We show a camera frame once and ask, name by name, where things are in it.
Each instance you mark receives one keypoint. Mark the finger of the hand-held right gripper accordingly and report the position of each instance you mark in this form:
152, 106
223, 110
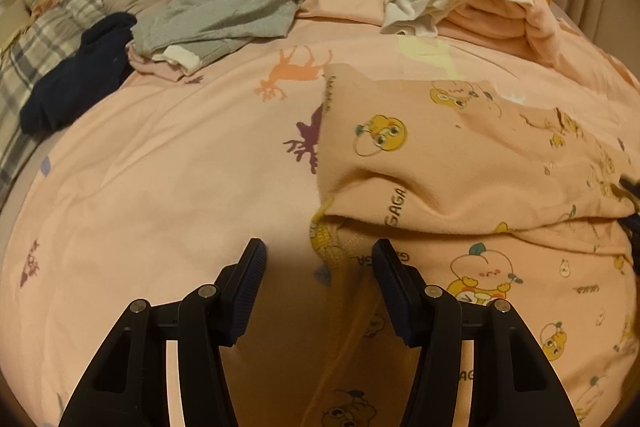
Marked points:
631, 188

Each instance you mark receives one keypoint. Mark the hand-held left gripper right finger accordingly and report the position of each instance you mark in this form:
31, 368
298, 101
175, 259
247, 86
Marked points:
394, 297

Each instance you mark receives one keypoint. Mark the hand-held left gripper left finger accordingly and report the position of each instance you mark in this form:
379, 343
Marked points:
250, 289

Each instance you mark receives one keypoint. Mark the pink cartoon print garment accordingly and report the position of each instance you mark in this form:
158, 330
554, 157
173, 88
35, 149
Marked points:
450, 167

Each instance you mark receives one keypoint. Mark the pink deer print blanket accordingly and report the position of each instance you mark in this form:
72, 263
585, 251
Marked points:
175, 157

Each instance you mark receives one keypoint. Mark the pink folded garment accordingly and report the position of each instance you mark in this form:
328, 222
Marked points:
490, 19

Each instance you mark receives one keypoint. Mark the light pink small cloth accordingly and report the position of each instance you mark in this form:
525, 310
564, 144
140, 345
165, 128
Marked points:
150, 64

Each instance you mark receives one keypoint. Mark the navy garment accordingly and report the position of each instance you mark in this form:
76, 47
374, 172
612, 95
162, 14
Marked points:
80, 72

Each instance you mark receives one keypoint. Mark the grey garment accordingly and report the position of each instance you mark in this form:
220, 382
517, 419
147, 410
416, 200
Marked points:
225, 7

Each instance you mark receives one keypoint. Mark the plaid cloth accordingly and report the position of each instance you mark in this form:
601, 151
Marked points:
35, 52

